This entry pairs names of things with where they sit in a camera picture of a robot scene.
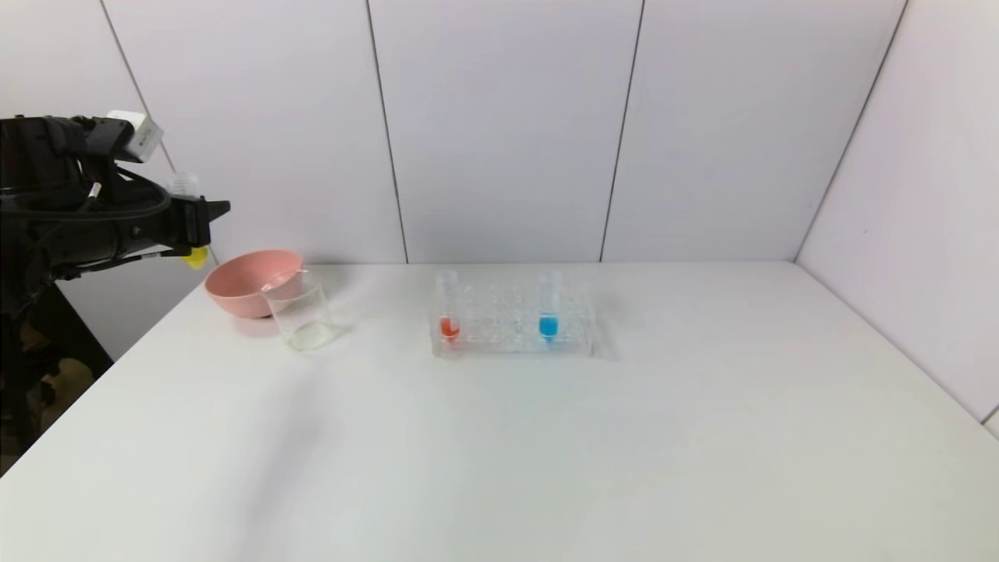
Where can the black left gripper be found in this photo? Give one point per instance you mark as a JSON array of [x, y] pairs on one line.
[[193, 221]]

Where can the test tube with yellow pigment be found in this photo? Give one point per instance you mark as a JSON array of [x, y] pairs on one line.
[[197, 257]]

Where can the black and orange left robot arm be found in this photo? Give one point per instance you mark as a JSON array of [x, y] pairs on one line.
[[47, 195]]

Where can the clear glass beaker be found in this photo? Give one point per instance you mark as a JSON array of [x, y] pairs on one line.
[[308, 324]]

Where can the test tube with red pigment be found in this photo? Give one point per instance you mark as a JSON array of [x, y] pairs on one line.
[[449, 328]]

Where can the clear plastic test tube rack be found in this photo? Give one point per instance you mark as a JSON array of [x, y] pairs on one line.
[[507, 345]]

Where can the test tube with blue pigment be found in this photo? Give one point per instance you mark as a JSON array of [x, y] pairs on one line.
[[549, 326]]

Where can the pink plastic bowl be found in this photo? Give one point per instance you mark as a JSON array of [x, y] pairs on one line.
[[242, 285]]

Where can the dark background furniture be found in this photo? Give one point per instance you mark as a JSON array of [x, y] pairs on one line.
[[31, 367]]

